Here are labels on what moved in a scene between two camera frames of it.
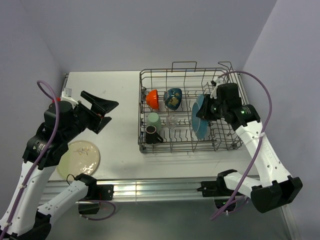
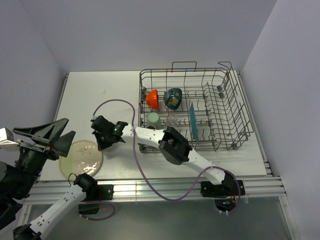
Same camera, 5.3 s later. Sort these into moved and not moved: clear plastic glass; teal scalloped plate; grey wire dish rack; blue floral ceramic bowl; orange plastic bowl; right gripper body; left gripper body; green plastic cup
Moved: teal scalloped plate; right gripper body; left gripper body
Not moved: green plastic cup; blue floral ceramic bowl; grey wire dish rack; orange plastic bowl; clear plastic glass
